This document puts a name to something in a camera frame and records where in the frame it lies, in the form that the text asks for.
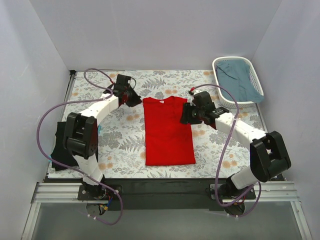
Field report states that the folded black t shirt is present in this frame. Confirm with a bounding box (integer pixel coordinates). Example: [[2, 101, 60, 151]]
[[49, 121, 99, 172]]

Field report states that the grey-blue t shirt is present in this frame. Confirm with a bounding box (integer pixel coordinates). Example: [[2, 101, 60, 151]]
[[216, 59, 264, 104]]

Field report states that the red t shirt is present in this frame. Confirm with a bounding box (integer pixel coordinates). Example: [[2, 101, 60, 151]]
[[142, 96, 196, 166]]

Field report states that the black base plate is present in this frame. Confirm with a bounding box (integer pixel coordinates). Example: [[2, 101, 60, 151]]
[[77, 177, 256, 211]]

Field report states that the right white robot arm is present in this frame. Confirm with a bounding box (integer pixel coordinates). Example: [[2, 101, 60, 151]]
[[180, 91, 292, 199]]

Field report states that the aluminium frame rail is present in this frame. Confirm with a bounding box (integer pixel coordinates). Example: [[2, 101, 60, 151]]
[[32, 181, 300, 203]]

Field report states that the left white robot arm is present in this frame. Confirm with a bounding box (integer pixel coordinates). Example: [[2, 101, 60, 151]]
[[62, 74, 142, 200]]

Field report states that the white plastic basket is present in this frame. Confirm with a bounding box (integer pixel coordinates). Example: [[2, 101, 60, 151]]
[[212, 56, 265, 109]]

